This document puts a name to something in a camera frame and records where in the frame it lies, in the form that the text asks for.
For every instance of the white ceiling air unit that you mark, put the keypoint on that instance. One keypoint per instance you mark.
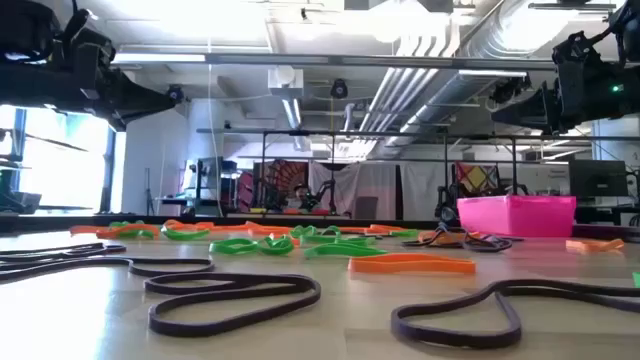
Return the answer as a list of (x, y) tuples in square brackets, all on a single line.
[(285, 82)]

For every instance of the person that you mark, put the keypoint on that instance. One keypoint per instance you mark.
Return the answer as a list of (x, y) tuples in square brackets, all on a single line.
[(300, 192)]

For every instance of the black overhead camera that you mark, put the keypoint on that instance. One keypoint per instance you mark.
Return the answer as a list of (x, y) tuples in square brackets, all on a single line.
[(339, 90)]

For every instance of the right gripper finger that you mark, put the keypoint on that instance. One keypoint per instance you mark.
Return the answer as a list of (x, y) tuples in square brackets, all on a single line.
[(540, 124), (535, 105)]

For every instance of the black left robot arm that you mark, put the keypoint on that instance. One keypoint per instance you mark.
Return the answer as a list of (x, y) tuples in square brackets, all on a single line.
[(25, 30)]

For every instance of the white hanging cloth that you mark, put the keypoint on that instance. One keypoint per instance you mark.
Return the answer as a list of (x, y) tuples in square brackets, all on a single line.
[(370, 180), (425, 190)]

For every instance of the black background robot arm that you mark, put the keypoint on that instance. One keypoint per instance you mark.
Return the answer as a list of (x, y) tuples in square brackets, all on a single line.
[(445, 202), (325, 189)]

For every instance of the bright window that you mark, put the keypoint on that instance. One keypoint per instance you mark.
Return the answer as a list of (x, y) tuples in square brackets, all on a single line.
[(60, 165)]

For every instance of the black hanging spotlight cluster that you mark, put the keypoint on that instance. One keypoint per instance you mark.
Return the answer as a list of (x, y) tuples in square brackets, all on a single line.
[(510, 89)]

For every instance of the orange rubber band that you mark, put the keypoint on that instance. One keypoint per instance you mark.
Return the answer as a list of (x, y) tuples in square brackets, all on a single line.
[(296, 241), (450, 267), (85, 230), (380, 230), (595, 246), (435, 239), (235, 228), (270, 231), (175, 225)]

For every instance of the pink plastic basket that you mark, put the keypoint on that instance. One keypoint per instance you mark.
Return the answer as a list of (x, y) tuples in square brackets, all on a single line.
[(515, 217)]

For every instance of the black computer monitor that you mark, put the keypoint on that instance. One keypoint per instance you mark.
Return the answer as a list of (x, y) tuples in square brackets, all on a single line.
[(597, 177)]

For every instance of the grey overhead frame crossbar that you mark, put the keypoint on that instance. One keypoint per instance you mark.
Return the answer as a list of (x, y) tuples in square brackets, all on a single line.
[(350, 61)]

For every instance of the grey chair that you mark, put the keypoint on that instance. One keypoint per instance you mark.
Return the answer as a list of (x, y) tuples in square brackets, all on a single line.
[(367, 207)]

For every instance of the yellow red diamond cloth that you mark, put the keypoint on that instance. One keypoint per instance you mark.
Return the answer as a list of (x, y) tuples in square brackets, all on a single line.
[(477, 177)]

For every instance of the green rubber band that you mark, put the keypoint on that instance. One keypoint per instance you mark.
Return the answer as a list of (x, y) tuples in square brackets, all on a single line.
[(300, 231), (637, 279), (405, 233), (214, 246), (350, 240), (119, 224), (350, 252), (185, 235), (135, 234), (280, 248), (331, 230)]

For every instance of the red patterned hanging cloth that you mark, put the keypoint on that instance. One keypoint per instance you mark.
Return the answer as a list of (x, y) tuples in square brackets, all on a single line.
[(285, 175)]

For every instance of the black round fixture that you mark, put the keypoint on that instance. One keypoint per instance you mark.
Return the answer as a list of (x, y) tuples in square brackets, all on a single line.
[(175, 93)]

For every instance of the silver ventilation duct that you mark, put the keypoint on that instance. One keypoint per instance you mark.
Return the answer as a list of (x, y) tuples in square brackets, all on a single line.
[(450, 95)]

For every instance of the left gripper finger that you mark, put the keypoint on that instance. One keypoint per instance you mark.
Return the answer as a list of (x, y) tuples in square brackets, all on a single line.
[(140, 95), (127, 117)]

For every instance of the black metal rack frame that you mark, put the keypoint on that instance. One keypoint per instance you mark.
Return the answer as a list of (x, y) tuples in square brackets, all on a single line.
[(514, 170)]

